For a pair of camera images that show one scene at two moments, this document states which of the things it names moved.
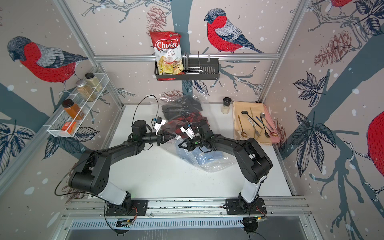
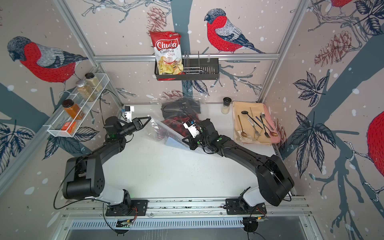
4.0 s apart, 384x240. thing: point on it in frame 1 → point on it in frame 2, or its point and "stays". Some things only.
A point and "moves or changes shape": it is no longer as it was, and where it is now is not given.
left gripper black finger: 163,138 → 138,123
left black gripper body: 150,138 → 128,128
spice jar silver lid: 85,91 stays
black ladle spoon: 246,112 stays
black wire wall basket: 196,68 stays
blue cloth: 207,158 moves or changes shape
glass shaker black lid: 227,101 stays
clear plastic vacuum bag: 192,109 moves or changes shape
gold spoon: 242,133 stays
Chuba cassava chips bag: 168,49 stays
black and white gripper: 159,122 → 128,110
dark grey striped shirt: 187,106 stays
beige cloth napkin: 251,120 stays
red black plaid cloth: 196,119 moves or changes shape
